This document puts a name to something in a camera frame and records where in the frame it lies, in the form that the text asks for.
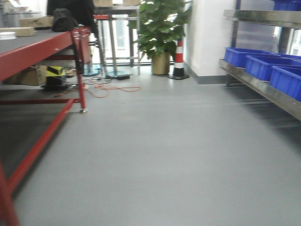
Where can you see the cardboard box under table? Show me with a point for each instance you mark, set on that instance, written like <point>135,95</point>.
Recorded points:
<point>33,76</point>

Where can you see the cardboard box on table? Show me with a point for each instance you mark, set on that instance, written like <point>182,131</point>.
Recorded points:
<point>37,22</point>

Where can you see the stainless steel shelf rack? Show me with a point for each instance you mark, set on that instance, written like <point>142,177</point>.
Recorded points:
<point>290,19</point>

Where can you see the small cardboard box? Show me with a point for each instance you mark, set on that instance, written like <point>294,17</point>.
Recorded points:
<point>24,31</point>

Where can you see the blue crate upper shelf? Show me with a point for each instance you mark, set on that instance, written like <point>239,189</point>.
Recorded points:
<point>287,5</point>

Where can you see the gold plant pot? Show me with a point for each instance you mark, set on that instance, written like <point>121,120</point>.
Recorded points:
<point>160,64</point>

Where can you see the red white traffic cone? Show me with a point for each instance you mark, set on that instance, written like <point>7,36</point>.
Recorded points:
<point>178,71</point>

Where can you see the green potted plant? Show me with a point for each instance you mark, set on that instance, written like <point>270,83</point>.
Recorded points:
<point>161,26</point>

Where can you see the yellow black striped device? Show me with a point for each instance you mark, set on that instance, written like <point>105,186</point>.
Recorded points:
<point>55,78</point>

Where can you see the blue bin far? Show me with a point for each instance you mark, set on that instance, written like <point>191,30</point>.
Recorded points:
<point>237,56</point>

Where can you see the blue bin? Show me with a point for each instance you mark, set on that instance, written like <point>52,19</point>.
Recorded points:
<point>260,67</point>
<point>237,56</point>
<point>287,80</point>

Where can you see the blue bin middle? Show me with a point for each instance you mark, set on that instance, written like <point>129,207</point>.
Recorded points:
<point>260,67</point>

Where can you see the black bag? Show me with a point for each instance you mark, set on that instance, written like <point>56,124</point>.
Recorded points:
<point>63,20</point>

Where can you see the blue bin near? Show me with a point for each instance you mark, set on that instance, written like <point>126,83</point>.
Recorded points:
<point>287,80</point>

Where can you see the white round tape roll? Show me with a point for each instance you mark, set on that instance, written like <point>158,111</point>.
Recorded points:
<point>7,35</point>

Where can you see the metal stool frame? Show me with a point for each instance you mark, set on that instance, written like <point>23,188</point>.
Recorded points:
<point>119,25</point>

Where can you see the red metal frame table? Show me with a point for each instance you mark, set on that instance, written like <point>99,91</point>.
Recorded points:
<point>24,52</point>

